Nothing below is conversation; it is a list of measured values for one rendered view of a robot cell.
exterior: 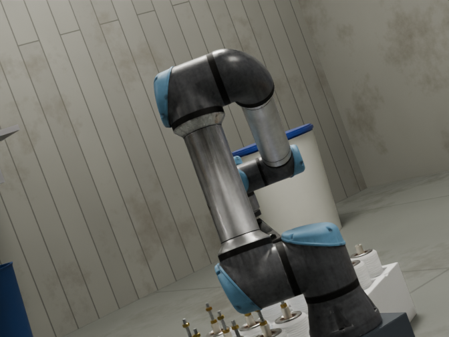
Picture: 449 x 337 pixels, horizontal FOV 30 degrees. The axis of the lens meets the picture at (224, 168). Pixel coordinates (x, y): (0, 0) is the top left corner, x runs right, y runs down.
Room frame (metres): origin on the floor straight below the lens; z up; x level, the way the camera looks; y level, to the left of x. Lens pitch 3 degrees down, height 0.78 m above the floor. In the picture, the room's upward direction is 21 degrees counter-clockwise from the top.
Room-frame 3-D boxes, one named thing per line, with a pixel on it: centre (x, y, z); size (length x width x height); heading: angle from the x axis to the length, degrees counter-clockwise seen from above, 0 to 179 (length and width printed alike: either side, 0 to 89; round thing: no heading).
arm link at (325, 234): (1.70, -0.11, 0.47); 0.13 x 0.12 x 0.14; 87
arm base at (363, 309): (1.70, -0.12, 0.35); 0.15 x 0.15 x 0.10
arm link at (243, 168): (2.10, -0.02, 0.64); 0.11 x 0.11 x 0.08; 87
